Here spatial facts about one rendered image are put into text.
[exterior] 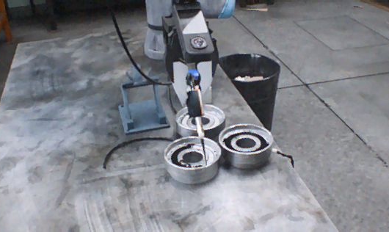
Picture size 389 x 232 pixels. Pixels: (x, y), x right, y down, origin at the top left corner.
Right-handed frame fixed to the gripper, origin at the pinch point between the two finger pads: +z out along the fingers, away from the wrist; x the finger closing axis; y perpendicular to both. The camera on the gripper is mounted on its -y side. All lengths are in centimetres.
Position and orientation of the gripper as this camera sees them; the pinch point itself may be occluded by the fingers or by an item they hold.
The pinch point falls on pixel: (193, 98)
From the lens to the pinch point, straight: 81.3
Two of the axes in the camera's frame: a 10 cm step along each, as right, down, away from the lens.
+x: -9.7, 1.6, -2.0
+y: -2.6, -4.9, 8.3
